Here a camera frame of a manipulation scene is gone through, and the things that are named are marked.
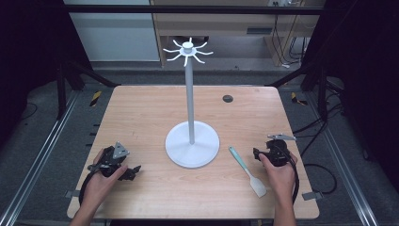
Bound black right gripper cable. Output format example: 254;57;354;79
281;146;300;205

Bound person's left hand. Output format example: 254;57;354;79
82;149;129;206

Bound black metal stand leg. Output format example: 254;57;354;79
56;59;122;121
265;61;329;122

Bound white utensil rack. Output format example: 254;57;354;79
162;37;221;170

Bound teal handled white spatula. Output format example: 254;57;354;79
228;145;268;199

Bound person's right hand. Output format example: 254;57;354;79
258;152;298;205

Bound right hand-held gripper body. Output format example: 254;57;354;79
264;133;297;168

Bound yellow black floor tape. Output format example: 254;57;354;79
89;90;104;108
290;91;309;106

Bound black floor cables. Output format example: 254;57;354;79
292;80;345;196

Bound thin black floor cable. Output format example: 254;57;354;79
19;101;39;122

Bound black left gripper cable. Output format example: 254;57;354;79
78;170;96;206

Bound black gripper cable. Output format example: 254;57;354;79
281;146;300;205
78;170;96;206

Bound black metal frame bar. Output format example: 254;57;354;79
61;4;327;16

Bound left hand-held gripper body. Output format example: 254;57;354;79
88;141;131;178

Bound aluminium floor rail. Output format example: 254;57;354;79
304;90;380;226
0;89;80;226

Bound white cabinet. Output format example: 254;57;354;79
63;0;161;62

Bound grey table edge bracket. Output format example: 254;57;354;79
301;191;324;202
64;189;81;200

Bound black cables under desk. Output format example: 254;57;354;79
270;13;312;70

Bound black curtain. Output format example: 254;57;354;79
0;0;94;149
300;0;399;189

